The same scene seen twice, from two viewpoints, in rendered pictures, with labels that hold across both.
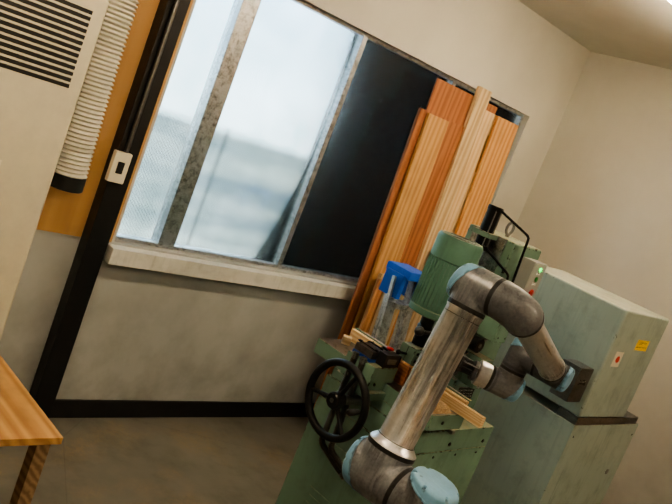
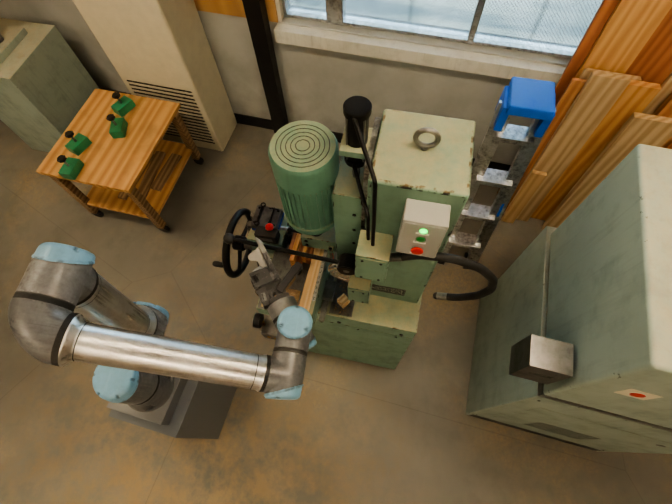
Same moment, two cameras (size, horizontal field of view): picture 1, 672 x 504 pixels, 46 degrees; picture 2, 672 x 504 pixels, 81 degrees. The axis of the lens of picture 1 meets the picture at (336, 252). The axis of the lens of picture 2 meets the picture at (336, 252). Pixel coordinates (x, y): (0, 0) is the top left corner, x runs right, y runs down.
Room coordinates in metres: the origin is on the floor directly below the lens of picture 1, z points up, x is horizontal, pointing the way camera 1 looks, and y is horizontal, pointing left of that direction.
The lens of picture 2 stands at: (2.65, -1.04, 2.23)
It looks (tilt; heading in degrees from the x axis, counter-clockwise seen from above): 64 degrees down; 65
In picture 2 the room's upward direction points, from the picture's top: 4 degrees counter-clockwise
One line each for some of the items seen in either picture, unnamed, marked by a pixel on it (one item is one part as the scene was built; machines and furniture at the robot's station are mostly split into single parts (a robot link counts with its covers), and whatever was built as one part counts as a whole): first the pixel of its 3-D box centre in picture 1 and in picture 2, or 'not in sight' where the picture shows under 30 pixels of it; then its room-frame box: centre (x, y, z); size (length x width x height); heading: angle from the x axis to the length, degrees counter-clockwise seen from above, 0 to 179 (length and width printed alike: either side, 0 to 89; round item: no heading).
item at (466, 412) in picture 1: (423, 384); (313, 267); (2.82, -0.48, 0.92); 0.55 x 0.02 x 0.04; 49
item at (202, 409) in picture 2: not in sight; (183, 395); (2.06, -0.49, 0.28); 0.30 x 0.30 x 0.55; 46
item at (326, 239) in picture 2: (416, 356); (322, 237); (2.89, -0.43, 0.99); 0.14 x 0.07 x 0.09; 139
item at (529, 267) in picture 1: (527, 279); (421, 230); (3.03, -0.73, 1.40); 0.10 x 0.06 x 0.16; 139
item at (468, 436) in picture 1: (408, 410); (351, 269); (2.97, -0.49, 0.76); 0.57 x 0.45 x 0.09; 139
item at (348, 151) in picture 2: (488, 227); (358, 134); (2.98, -0.50, 1.54); 0.08 x 0.08 x 0.17; 49
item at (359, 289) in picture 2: (474, 369); (360, 283); (2.91, -0.65, 1.02); 0.09 x 0.07 x 0.12; 49
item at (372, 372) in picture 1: (368, 370); (271, 231); (2.75, -0.27, 0.91); 0.15 x 0.14 x 0.09; 49
